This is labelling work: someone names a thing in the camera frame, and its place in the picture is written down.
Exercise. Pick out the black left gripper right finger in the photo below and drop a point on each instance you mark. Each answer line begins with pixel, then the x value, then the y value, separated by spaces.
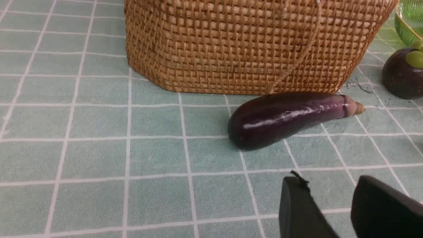
pixel 380 211

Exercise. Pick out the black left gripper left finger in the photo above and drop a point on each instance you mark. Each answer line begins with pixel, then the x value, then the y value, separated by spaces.
pixel 299 215

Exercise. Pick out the purple eggplant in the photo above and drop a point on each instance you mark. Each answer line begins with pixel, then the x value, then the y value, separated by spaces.
pixel 269 119

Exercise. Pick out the dark purple mangosteen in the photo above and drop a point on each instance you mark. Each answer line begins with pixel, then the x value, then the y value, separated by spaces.
pixel 402 74

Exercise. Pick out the woven wicker basket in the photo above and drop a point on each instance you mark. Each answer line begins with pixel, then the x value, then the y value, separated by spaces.
pixel 251 47

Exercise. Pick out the green leaf-shaped glass plate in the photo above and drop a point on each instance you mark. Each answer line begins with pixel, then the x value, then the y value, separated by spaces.
pixel 409 21

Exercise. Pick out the green checkered tablecloth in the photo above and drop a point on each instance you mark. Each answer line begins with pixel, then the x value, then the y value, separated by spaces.
pixel 90 149

